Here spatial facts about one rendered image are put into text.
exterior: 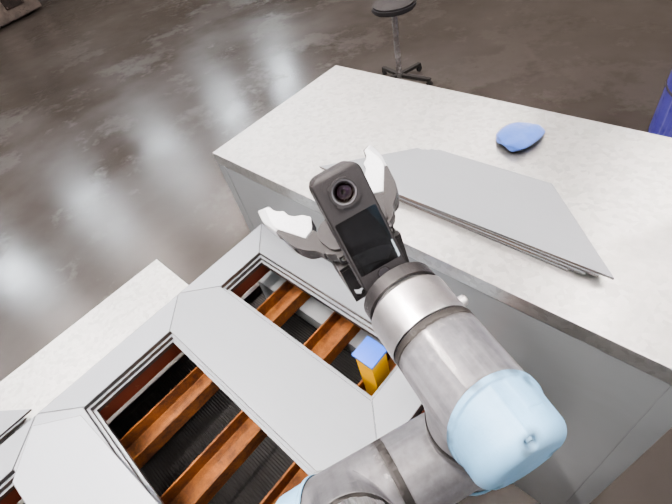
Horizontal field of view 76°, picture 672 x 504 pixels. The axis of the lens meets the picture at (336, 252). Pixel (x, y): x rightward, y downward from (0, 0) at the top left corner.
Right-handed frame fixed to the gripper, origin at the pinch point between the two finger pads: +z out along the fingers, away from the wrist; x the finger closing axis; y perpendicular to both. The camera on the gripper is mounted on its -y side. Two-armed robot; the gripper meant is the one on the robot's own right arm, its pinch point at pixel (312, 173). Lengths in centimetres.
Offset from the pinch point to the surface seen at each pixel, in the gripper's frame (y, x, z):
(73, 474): 51, -75, 17
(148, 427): 69, -67, 30
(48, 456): 50, -81, 24
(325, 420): 58, -21, 0
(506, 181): 44, 42, 19
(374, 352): 57, -4, 6
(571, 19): 187, 294, 244
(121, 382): 54, -64, 36
